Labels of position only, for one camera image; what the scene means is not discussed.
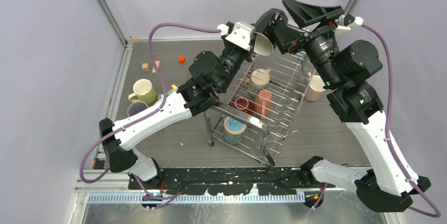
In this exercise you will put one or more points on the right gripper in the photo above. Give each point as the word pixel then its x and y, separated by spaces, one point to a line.
pixel 303 14

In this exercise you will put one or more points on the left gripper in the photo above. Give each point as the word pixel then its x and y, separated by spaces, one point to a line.
pixel 249 53

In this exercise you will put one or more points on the black mug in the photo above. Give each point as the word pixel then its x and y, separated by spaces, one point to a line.
pixel 264 40

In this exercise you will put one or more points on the salmon pink mug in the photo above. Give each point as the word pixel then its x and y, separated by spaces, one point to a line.
pixel 263 104

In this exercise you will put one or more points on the pink faceted mug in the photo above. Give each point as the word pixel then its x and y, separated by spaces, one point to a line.
pixel 316 88

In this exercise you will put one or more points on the pale yellow faceted mug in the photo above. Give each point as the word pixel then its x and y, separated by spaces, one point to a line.
pixel 143 91

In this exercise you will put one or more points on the iridescent pink mug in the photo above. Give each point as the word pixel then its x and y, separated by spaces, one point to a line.
pixel 135 108

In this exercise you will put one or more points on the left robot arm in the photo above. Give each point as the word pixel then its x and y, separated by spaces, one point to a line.
pixel 211 75

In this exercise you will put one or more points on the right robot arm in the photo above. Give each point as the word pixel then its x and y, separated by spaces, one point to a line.
pixel 387 186

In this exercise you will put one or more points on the cream mug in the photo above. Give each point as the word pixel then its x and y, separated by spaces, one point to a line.
pixel 259 80

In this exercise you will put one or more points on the small orange cube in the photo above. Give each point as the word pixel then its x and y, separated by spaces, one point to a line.
pixel 182 60

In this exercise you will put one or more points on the dark red mug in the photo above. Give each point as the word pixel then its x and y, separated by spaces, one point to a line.
pixel 243 104

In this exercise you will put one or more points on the green toy cube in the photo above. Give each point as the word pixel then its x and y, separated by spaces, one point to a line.
pixel 172 90

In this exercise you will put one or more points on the long wooden block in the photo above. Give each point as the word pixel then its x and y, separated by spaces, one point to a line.
pixel 156 65

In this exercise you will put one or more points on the blue butterfly mug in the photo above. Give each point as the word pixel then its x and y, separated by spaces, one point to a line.
pixel 234 130

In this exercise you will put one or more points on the small wooden cube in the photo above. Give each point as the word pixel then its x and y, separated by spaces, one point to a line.
pixel 145 67

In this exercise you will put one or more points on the corner wooden block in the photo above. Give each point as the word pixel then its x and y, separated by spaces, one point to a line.
pixel 133 41

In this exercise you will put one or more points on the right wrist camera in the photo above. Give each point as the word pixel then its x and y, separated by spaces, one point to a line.
pixel 344 24

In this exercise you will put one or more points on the steel wire dish rack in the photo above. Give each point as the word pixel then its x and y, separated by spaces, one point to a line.
pixel 264 140

